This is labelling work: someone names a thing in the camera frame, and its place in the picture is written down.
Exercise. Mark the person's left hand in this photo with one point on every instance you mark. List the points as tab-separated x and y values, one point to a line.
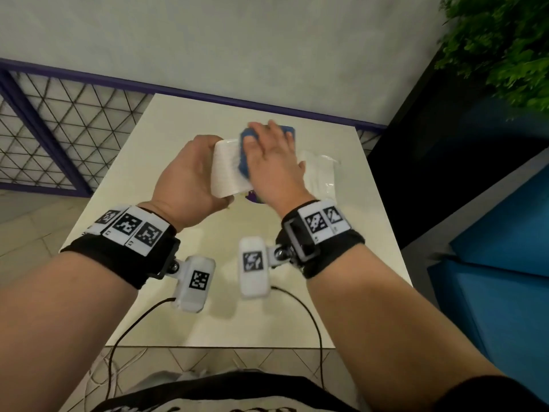
184	184

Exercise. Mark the person's right hand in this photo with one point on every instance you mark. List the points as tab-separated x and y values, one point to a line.
276	167

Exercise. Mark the person's right thumb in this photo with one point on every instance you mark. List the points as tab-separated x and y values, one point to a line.
249	156

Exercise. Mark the person's left thumb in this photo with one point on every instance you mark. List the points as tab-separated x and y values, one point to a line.
222	202

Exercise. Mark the blue sponge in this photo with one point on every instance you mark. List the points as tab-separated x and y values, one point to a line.
244	169

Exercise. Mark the white rectangular plate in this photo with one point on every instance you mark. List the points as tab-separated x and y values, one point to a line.
225	173

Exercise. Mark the person's right forearm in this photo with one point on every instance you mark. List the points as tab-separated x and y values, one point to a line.
386	330

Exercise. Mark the person's left forearm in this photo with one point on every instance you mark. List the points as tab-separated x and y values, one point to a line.
60	330

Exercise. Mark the dark purple small object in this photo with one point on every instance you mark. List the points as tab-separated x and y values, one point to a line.
256	197

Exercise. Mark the clear plastic container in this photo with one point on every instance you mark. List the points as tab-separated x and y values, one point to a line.
322	175

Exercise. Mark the white left marker plate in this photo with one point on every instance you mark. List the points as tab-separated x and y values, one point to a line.
135	229

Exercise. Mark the white marker plate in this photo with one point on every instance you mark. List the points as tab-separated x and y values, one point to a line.
135	229
322	220

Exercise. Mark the white right marker plate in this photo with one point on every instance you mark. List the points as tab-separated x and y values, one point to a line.
322	220

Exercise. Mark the person's black shirt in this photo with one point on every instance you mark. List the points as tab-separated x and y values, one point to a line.
223	392

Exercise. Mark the purple mesh railing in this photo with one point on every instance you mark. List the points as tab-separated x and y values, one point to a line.
43	132

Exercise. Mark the blue seat cushion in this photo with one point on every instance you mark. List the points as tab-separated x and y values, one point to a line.
502	326
510	229

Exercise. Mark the green plant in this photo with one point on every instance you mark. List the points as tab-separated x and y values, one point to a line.
502	42

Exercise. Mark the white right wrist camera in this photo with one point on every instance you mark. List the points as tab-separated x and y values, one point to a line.
254	268

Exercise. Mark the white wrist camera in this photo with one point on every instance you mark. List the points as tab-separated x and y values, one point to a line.
254	268
195	283

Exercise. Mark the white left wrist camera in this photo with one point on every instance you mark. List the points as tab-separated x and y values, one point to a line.
195	283

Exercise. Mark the black planter wall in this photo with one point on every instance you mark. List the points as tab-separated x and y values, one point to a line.
433	162

